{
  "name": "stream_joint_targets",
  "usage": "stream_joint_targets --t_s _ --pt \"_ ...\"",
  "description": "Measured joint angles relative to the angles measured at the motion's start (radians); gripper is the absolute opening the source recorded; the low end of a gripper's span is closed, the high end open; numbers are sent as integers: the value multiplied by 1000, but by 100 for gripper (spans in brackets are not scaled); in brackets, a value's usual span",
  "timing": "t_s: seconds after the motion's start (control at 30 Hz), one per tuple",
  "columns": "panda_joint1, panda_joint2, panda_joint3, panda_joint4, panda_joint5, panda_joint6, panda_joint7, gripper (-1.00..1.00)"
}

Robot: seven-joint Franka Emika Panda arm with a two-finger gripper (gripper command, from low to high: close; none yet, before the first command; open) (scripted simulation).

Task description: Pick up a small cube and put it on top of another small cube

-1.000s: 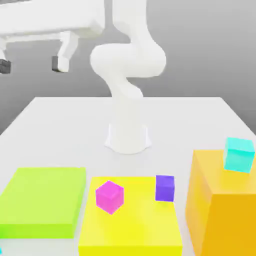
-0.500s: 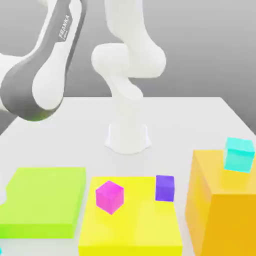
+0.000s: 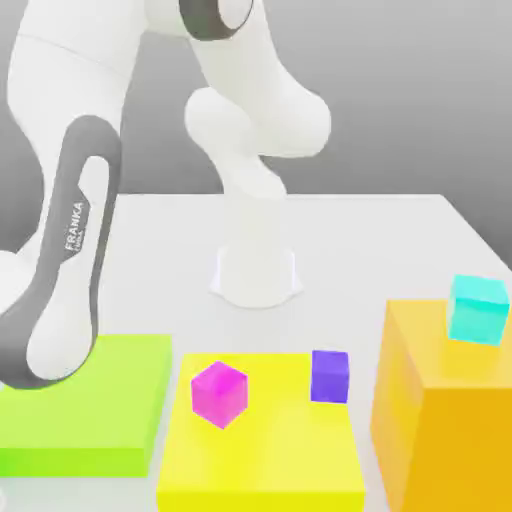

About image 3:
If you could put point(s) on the large orange box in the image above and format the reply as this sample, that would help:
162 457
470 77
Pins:
460 440

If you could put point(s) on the small cyan cube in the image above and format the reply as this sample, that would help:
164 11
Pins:
478 310

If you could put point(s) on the large yellow box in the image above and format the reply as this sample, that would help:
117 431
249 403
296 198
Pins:
272 448

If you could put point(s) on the large green box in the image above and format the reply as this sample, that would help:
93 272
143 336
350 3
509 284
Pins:
100 408

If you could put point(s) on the small magenta cube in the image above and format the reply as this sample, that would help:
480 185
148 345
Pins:
219 394

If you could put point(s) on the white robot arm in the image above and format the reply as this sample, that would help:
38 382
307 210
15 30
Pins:
72 80

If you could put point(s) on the small purple cube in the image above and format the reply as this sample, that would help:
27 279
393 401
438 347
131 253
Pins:
329 376

